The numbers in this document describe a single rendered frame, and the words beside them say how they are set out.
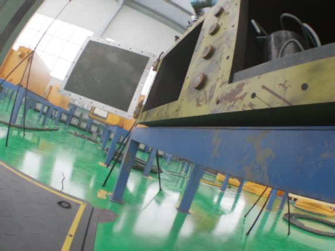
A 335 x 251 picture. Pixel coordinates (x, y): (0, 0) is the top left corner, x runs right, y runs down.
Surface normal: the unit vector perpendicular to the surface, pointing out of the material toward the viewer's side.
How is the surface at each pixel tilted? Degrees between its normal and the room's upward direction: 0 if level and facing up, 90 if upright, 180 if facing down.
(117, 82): 90
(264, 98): 90
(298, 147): 90
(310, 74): 90
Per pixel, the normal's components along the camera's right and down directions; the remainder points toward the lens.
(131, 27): 0.41, 0.00
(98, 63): 0.18, -0.09
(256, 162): -0.86, -0.35
